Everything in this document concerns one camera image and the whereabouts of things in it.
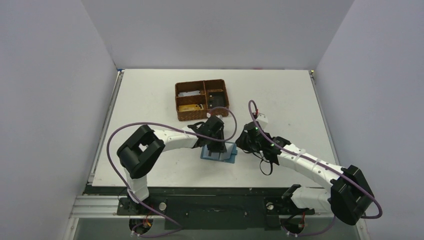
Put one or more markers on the brown woven divided basket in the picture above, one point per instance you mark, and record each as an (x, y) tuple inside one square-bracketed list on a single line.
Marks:
[(205, 86)]

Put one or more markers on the silver cards in basket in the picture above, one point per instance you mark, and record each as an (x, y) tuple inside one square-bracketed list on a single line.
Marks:
[(189, 93)]

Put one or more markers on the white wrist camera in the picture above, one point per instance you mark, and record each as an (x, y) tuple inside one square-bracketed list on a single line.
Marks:
[(210, 115), (262, 120)]

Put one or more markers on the aluminium frame rail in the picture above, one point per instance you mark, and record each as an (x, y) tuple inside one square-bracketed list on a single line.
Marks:
[(111, 206)]

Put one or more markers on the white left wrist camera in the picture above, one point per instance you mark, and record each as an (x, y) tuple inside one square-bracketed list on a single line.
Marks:
[(210, 115)]

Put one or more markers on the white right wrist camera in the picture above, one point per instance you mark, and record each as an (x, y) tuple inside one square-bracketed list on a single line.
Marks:
[(262, 120)]

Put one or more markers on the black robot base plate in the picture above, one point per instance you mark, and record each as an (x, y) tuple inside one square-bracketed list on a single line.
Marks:
[(274, 196)]

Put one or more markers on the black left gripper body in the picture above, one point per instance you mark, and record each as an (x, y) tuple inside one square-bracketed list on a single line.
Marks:
[(215, 144)]

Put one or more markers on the blue leather card holder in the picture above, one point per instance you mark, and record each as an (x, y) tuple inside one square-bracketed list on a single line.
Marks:
[(227, 156)]

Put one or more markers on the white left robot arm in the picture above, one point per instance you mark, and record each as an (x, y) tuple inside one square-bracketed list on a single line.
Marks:
[(140, 152)]

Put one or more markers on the gold card in basket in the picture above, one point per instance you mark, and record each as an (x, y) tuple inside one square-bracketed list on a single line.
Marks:
[(190, 107)]

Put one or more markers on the black items in basket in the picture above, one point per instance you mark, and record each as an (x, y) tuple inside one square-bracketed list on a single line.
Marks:
[(217, 99)]

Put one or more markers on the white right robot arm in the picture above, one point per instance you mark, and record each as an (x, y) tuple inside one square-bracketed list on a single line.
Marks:
[(346, 192)]

